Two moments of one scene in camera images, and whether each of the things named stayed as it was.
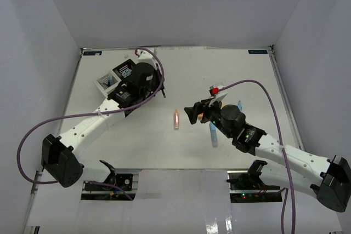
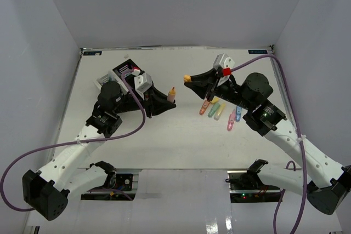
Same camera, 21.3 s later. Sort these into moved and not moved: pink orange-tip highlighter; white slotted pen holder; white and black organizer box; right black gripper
Moved: pink orange-tip highlighter; right black gripper
Not moved: white slotted pen holder; white and black organizer box
